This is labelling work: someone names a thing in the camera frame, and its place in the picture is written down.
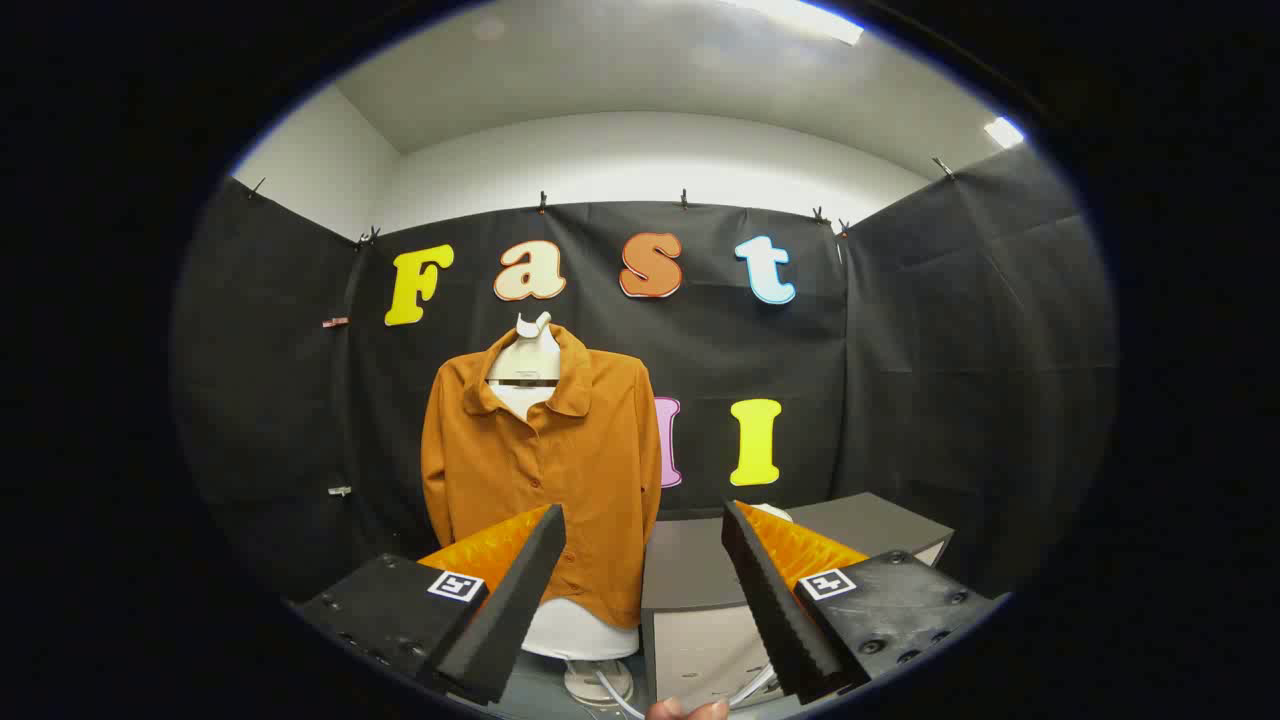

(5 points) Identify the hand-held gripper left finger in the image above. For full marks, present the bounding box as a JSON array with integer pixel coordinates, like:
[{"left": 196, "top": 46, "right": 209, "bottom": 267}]
[{"left": 295, "top": 503, "right": 567, "bottom": 706}]

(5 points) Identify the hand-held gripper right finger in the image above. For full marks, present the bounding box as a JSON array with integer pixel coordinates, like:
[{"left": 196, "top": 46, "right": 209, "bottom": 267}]
[{"left": 721, "top": 498, "right": 1001, "bottom": 706}]

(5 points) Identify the orange button-up shirt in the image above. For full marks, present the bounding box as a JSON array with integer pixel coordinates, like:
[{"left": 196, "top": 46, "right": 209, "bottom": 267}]
[{"left": 420, "top": 323, "right": 663, "bottom": 629}]

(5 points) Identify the grey cabinet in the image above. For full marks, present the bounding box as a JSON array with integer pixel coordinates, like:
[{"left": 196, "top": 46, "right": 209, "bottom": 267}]
[{"left": 640, "top": 492, "right": 954, "bottom": 711}]

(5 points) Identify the white mannequin torso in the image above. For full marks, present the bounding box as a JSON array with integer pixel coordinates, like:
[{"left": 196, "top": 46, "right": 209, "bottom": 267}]
[{"left": 487, "top": 312, "right": 641, "bottom": 706}]

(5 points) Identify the black backdrop cloth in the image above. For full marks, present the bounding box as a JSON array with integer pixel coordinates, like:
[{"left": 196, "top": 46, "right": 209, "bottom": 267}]
[{"left": 172, "top": 145, "right": 1119, "bottom": 611}]

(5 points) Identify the long ceiling light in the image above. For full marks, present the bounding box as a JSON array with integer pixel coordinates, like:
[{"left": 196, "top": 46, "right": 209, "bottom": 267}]
[{"left": 730, "top": 0, "right": 866, "bottom": 46}]

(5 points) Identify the white steamer hose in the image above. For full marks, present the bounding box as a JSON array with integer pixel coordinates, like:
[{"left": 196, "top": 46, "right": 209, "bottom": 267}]
[{"left": 595, "top": 662, "right": 777, "bottom": 719}]

